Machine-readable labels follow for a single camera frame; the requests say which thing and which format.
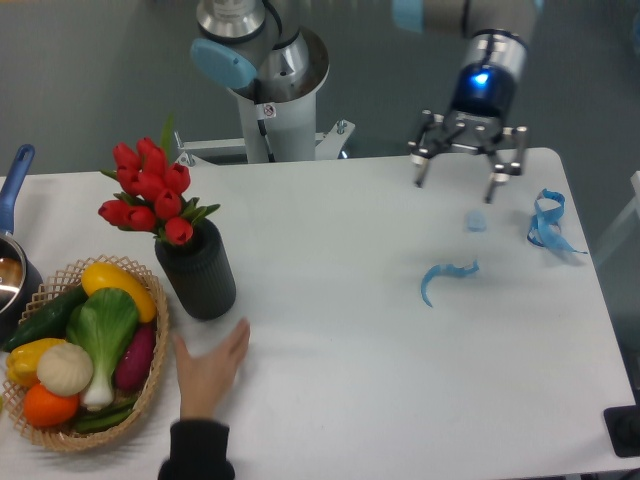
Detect white metal base frame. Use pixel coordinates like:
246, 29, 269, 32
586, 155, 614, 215
173, 119, 356, 167

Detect blue handled saucepan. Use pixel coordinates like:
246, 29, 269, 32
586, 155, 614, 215
1, 144, 42, 343

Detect black sleeved forearm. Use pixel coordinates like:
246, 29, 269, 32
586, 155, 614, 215
158, 419, 236, 480

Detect white garlic bulb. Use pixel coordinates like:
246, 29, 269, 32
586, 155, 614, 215
37, 342, 93, 397

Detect green bok choy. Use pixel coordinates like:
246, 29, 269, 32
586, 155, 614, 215
66, 288, 138, 412

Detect red tulip bouquet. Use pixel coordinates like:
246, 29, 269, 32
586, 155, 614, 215
98, 114, 220, 248

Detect white object right edge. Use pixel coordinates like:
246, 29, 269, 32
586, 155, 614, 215
593, 171, 639, 267

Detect tangled blue ribbon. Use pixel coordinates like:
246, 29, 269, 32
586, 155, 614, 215
526, 189, 587, 254

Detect black device at edge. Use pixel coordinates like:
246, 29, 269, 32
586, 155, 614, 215
603, 405, 639, 458

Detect person's hand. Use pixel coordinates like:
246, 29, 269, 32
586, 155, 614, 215
172, 318, 251, 421

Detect curled blue tape strip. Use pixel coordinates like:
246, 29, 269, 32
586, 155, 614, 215
420, 259, 479, 307

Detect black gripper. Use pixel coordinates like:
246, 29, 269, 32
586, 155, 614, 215
408, 63, 528, 204

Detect dark grey ribbed vase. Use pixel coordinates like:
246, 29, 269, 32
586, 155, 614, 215
155, 220, 236, 320

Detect green cucumber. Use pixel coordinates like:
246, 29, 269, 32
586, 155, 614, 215
2, 286, 88, 352

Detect yellow bell pepper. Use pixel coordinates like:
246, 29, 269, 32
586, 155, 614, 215
6, 338, 65, 388

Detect green bean pods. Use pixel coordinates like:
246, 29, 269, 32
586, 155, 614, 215
72, 397, 137, 434

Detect woven wicker basket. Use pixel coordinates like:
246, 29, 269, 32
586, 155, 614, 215
2, 255, 169, 452

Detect orange fruit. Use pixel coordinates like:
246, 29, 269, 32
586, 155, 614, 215
23, 384, 80, 428

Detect small blue tape piece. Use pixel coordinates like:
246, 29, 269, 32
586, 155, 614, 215
465, 210, 487, 233

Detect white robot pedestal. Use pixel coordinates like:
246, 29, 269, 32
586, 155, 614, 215
232, 26, 329, 164

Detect purple sweet potato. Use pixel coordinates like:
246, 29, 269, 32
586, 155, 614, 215
114, 325, 155, 391

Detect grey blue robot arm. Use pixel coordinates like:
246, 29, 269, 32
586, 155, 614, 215
190, 1, 543, 188

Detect yellow squash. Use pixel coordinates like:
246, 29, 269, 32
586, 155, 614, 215
80, 262, 158, 324

